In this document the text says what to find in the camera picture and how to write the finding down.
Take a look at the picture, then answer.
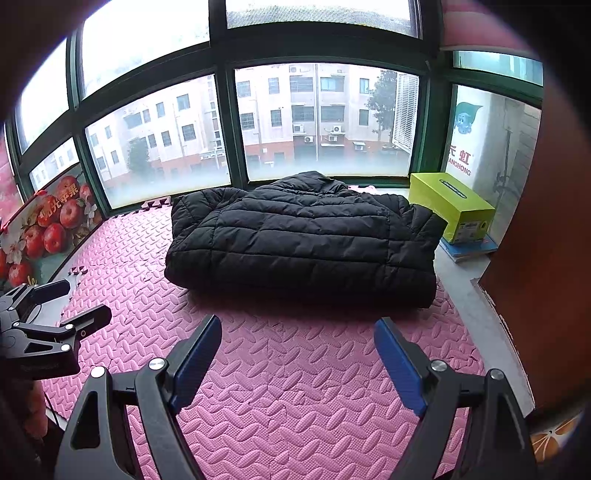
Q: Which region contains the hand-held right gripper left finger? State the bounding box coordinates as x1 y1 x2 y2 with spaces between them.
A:
54 314 223 480

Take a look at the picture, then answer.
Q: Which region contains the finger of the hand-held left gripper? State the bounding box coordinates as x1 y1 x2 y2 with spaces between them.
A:
14 303 113 355
0 278 71 320

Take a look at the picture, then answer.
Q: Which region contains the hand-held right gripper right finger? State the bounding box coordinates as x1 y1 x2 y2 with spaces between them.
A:
374 318 539 480

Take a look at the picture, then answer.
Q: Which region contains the black puffer jacket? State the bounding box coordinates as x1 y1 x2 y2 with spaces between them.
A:
165 171 448 309

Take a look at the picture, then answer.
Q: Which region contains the person's left hand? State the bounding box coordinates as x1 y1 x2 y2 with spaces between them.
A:
24 382 51 440

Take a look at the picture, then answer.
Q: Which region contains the apple printed box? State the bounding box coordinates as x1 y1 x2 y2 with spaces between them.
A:
0 174 103 284

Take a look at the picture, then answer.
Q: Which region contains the pink foam floor mat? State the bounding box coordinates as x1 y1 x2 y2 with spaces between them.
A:
44 185 485 480

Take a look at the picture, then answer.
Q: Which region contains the pink patterned curtain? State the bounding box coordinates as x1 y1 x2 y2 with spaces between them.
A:
0 134 24 217

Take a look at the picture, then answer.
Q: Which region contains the blue book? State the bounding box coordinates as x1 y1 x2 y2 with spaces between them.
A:
438 233 499 265

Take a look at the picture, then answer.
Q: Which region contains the orange slice printed box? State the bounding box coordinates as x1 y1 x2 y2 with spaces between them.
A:
529 411 585 462

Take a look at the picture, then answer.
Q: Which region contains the yellow-green cardboard box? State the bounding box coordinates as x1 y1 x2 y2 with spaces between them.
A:
409 172 496 245

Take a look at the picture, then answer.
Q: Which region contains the white banner with blue mascot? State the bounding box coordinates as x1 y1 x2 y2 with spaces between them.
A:
445 85 497 190

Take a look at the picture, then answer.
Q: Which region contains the white louvred panel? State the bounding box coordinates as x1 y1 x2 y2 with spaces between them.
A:
392 71 420 152

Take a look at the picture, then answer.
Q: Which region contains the green window frame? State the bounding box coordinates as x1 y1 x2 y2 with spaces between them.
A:
4 0 546 208

